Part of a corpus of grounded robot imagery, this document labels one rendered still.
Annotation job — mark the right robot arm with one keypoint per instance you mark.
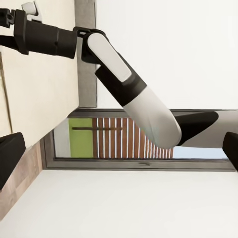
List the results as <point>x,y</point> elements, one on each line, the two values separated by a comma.
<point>199,130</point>

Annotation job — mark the bed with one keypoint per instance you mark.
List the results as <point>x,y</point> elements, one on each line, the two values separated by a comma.
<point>38,91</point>

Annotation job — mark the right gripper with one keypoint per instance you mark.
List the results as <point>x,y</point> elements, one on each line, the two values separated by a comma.
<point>28,35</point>

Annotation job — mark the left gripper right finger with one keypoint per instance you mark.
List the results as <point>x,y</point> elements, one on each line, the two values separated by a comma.
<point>230,148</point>

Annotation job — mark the door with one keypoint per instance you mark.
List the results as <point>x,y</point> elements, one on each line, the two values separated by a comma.
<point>109,140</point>

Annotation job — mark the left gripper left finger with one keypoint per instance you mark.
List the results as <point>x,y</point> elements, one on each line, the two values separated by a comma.
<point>12,148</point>

